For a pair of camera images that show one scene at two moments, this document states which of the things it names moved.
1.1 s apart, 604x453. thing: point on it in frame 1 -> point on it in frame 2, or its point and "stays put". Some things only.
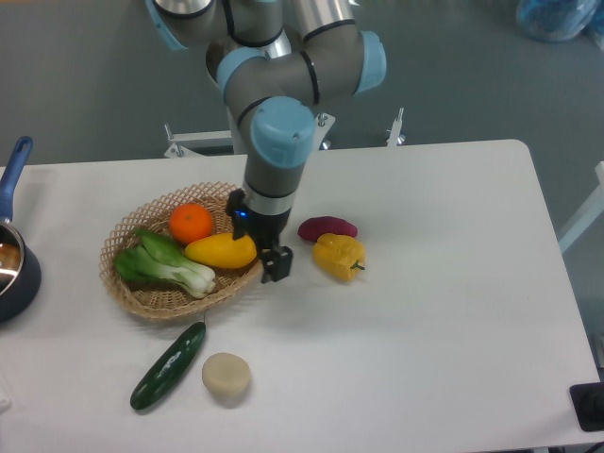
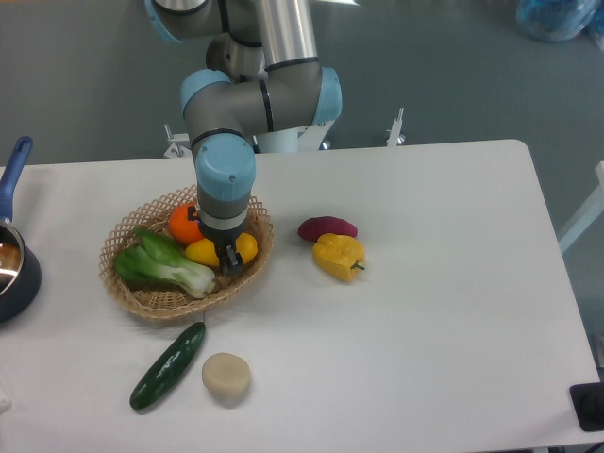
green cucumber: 151,389 stays put
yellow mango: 223,251 stays put
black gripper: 266,230 -> 225,241
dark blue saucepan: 20,271 stays put
